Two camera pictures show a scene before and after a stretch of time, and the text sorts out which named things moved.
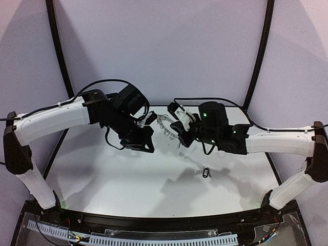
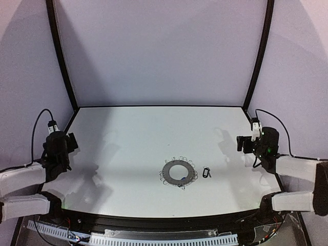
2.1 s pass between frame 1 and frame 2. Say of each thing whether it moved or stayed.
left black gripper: moved
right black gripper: moved
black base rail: stayed
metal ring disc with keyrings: moved
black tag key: stayed
